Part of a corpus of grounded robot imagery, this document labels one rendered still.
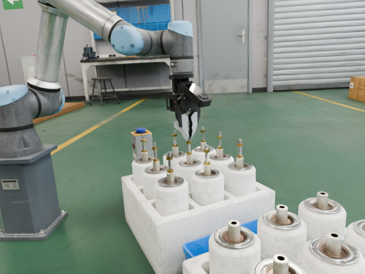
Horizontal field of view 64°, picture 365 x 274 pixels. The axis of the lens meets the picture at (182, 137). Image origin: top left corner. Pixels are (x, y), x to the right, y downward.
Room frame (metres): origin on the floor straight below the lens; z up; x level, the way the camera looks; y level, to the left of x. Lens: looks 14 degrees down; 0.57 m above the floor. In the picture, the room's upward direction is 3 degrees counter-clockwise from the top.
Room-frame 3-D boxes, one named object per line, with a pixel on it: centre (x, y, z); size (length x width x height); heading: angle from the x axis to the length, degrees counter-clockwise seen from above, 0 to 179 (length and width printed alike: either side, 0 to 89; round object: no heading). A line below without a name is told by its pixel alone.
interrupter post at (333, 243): (0.43, -0.24, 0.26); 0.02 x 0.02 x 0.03
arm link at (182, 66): (0.94, -0.01, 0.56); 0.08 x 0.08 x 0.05
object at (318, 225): (0.59, -0.30, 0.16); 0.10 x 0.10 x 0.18
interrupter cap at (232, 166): (0.87, -0.18, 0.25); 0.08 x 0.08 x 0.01
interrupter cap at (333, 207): (0.59, -0.30, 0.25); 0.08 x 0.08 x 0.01
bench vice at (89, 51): (5.20, 1.51, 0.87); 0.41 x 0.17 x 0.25; 175
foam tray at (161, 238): (0.93, -0.02, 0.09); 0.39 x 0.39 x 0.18; 24
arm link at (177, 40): (0.94, -0.01, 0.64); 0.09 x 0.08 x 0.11; 70
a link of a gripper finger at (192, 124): (0.96, -0.02, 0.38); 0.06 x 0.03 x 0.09; 37
